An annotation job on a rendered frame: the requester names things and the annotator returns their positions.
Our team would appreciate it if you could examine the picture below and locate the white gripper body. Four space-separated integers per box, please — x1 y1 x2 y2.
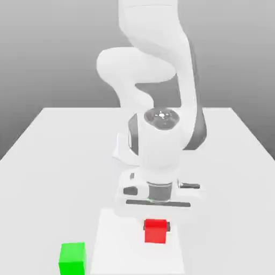
114 192 204 217

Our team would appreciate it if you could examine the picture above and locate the small red cube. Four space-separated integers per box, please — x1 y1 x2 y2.
143 219 168 245

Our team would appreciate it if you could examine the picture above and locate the small green cube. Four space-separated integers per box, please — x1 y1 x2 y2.
58 242 87 275

